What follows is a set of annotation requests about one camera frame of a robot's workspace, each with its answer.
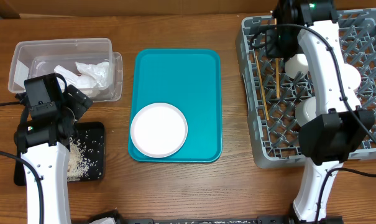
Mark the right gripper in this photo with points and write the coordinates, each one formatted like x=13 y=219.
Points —
x=271 y=51

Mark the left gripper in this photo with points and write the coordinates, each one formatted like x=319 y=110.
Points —
x=80 y=107

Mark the white napkin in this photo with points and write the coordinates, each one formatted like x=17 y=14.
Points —
x=84 y=83
x=98 y=72

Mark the pale green cup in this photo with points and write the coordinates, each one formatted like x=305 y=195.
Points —
x=298 y=63

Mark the wooden chopstick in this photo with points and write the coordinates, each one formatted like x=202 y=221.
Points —
x=277 y=78
x=261 y=87

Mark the pile of rice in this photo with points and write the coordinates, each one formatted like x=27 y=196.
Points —
x=79 y=158

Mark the grey green saucer bowl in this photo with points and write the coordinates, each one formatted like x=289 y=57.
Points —
x=306 y=111

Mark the pink white bowl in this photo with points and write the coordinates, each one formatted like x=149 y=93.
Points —
x=352 y=77

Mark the large white plate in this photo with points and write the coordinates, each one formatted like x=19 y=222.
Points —
x=159 y=130

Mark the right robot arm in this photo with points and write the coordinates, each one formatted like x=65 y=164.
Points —
x=340 y=124

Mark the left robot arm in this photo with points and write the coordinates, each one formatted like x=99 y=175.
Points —
x=43 y=143

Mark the grey dishwasher rack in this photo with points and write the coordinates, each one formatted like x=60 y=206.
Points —
x=275 y=142

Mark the black plastic tray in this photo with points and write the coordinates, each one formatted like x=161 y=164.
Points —
x=91 y=149

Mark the clear plastic bin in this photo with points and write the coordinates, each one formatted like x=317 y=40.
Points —
x=26 y=52

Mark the cardboard backdrop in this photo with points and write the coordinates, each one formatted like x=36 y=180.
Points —
x=92 y=8

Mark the teal serving tray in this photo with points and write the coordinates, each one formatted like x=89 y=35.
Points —
x=190 y=80

